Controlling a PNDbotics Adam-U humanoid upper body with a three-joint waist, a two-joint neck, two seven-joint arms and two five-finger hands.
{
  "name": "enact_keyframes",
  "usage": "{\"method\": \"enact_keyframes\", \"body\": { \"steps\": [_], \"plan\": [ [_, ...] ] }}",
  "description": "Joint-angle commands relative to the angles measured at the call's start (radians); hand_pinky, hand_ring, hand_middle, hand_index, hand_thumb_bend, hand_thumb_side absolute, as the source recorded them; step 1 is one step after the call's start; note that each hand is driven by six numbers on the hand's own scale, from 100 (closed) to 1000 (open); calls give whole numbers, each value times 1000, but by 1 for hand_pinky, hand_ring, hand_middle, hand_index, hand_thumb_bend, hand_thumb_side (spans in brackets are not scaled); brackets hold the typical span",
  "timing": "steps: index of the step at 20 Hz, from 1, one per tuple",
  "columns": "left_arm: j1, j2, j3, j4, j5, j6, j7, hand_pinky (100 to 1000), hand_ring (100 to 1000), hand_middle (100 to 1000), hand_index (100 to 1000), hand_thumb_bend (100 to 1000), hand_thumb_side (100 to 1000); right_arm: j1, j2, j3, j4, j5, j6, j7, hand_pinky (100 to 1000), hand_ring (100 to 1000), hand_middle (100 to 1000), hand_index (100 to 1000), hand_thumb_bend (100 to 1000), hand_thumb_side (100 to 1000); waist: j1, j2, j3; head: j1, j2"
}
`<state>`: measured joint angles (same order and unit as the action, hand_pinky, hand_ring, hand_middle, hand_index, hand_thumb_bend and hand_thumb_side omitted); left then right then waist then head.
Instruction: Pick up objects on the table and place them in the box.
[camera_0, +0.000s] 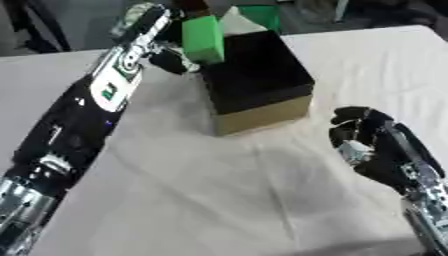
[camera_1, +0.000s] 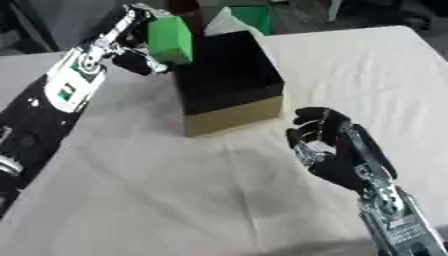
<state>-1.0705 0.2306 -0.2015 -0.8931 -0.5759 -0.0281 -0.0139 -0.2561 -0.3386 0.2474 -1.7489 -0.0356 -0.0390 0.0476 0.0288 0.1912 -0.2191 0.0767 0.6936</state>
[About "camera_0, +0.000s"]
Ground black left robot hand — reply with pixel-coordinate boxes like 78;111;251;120
110;2;203;76

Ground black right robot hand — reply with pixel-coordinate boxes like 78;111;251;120
327;105;448;197

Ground green rectangular block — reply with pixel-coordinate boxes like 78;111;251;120
180;15;228;65

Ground tan cardboard box black inside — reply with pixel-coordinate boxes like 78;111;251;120
199;4;317;137

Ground black tripod legs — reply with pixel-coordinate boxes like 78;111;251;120
0;0;74;55

